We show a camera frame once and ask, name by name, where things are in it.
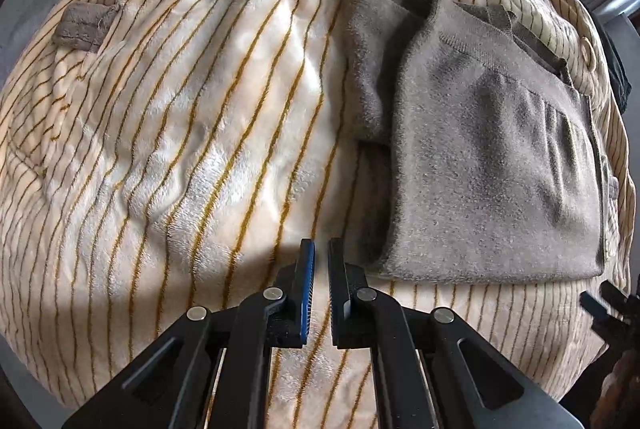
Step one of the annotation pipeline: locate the grey-brown fleece garment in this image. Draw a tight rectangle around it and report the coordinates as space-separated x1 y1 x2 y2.
344 0 608 284

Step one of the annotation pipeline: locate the cream striped fleece garment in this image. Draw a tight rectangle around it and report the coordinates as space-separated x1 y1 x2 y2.
1 0 636 409

